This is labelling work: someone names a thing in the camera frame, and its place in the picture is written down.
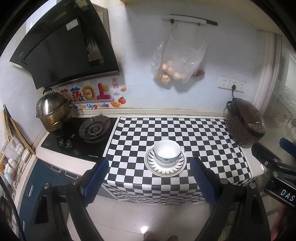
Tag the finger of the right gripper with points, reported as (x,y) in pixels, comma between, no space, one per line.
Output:
(264,155)
(288,146)

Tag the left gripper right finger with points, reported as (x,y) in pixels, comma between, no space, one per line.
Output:
(206,179)

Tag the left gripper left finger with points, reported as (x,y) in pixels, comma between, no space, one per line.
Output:
(92,180)

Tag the white bowl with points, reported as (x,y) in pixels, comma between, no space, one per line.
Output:
(166,153)

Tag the white blue-leaf plate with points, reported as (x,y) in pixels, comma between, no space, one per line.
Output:
(163,169)

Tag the brown rice cooker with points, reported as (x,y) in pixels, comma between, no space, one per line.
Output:
(244,122)

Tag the checkerboard mat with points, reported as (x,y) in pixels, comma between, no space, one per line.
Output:
(207,138)

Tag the black glass cooktop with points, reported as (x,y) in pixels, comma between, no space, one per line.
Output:
(68,142)

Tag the blue cabinet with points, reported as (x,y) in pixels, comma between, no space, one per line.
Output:
(42,173)

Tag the gas stove burner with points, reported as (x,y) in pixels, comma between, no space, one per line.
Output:
(95,129)

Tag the steel steamer pot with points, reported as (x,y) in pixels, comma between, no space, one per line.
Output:
(53,110)

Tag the wooden cutting board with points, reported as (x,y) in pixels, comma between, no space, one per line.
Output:
(17,131)

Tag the plastic bag of eggs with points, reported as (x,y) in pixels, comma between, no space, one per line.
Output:
(181,52)

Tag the black range hood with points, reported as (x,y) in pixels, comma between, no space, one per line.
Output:
(67,43)

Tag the white wall socket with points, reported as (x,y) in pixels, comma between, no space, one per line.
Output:
(227,84)

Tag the colourful wall sticker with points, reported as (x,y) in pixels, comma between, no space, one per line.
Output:
(98,93)

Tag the wall hook rail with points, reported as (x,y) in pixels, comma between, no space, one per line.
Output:
(189,19)

